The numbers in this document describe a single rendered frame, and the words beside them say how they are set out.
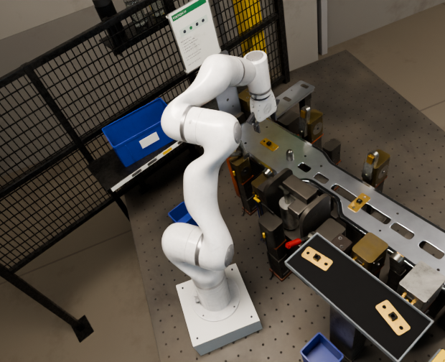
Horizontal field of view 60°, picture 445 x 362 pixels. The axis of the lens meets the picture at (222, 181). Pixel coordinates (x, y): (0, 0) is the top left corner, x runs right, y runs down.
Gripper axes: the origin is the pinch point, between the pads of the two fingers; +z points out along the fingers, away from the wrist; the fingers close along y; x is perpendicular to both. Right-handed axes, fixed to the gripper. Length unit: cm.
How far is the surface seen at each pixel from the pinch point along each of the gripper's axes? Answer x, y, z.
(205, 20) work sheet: 54, 17, -22
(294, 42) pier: 133, 148, 86
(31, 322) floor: 85, -149, 113
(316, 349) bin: -64, -42, 41
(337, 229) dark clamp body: -52, -18, 4
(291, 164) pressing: -15.5, -2.4, 11.9
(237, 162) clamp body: -1.5, -18.4, 6.9
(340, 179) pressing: -35.2, 4.1, 11.8
